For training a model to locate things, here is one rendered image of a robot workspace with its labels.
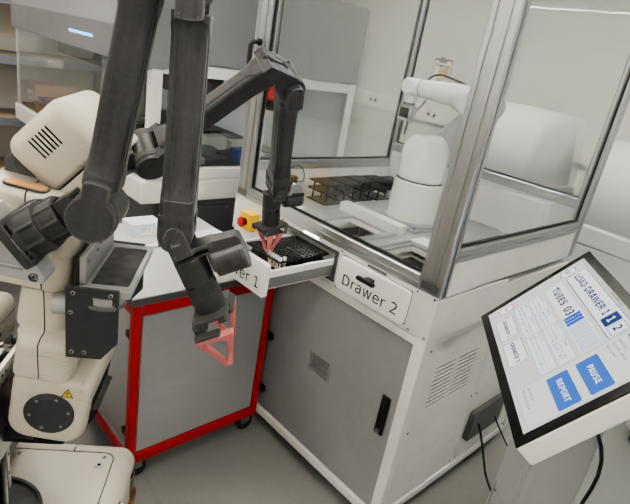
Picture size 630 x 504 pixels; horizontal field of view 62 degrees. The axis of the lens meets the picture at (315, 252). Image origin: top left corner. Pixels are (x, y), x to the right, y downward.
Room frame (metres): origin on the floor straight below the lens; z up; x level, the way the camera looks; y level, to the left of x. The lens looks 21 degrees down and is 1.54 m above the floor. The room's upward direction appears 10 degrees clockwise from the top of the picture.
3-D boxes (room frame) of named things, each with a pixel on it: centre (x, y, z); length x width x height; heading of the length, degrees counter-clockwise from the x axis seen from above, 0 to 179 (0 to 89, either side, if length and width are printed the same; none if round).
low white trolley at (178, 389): (1.80, 0.53, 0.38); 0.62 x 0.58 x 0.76; 46
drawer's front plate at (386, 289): (1.52, -0.20, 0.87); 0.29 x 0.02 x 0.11; 46
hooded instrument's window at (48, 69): (3.17, 1.03, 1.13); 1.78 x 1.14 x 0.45; 46
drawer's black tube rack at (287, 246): (1.67, 0.09, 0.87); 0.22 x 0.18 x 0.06; 136
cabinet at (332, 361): (2.05, -0.34, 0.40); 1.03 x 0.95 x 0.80; 46
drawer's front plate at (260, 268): (1.53, 0.23, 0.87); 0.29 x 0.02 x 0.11; 46
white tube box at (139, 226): (1.92, 0.69, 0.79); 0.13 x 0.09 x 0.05; 136
